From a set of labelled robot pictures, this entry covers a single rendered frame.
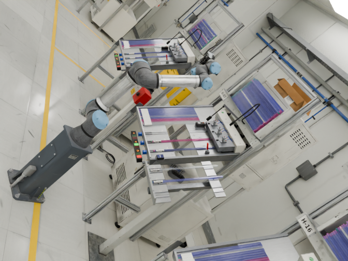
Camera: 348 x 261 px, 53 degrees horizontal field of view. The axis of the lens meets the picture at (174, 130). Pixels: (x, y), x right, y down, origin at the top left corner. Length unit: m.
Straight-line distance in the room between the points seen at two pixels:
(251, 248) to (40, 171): 1.40
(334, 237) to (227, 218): 2.43
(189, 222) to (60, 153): 1.41
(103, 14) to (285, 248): 5.62
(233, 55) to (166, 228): 1.99
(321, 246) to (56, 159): 1.65
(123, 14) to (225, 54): 3.40
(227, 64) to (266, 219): 1.79
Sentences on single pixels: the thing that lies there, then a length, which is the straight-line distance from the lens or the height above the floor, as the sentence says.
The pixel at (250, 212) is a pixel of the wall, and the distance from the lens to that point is 4.28.
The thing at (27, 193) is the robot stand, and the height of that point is 0.03.
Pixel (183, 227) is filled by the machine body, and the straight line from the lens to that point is 3.23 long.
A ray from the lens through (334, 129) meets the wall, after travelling 4.33.
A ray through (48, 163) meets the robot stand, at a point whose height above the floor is 0.33.
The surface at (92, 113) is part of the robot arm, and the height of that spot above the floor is 0.74.
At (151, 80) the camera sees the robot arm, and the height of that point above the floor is 1.18.
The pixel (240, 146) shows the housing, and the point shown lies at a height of 1.24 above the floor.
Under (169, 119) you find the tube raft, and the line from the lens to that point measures 2.95.
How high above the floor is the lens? 1.65
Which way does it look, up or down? 15 degrees down
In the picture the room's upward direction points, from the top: 51 degrees clockwise
